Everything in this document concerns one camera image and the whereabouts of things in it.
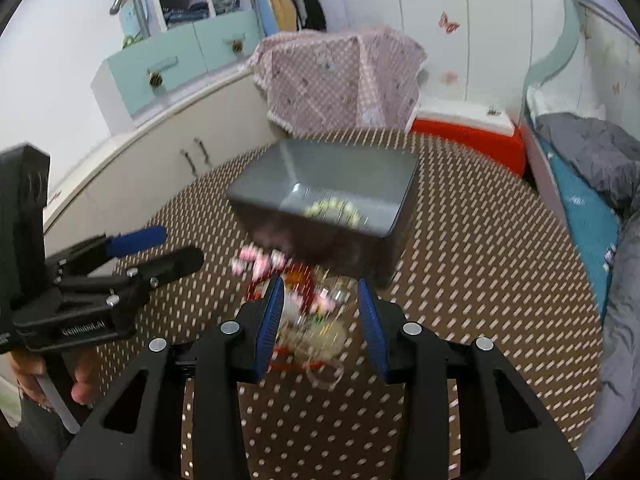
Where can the pink flower hair clip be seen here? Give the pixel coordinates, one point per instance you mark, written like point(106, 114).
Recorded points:
point(257, 262)

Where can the grey metal jewelry box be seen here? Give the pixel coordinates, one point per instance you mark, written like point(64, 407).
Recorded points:
point(347, 208)

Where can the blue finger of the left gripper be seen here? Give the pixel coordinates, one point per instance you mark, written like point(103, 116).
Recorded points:
point(146, 276)
point(89, 255)

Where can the cream low cabinet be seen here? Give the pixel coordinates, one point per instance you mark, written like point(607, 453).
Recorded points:
point(130, 176)

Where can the red storage box white lid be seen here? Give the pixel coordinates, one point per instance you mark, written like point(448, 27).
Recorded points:
point(485, 129)

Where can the teal bed sheet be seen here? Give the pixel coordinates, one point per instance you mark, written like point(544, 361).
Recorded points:
point(594, 226)

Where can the person's left hand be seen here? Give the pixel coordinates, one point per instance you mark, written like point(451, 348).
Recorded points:
point(27, 366)

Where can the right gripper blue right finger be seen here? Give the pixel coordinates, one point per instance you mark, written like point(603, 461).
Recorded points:
point(406, 353)

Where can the grey duvet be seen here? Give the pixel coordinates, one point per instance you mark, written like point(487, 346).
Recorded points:
point(595, 164)

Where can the teal bunk bed frame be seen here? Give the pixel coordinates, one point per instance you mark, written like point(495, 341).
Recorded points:
point(591, 64)

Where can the white wardrobe with butterflies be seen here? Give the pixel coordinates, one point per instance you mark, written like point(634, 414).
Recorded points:
point(476, 50)

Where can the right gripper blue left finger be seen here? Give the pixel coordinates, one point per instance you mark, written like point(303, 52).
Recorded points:
point(235, 352)

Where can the pink checkered bear cloth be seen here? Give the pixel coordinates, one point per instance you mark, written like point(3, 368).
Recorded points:
point(316, 82)

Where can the brown polka dot tablecloth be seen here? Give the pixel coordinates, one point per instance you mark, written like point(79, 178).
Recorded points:
point(486, 267)

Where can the teal drawer shelf unit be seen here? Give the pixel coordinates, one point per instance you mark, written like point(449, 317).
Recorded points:
point(191, 43)

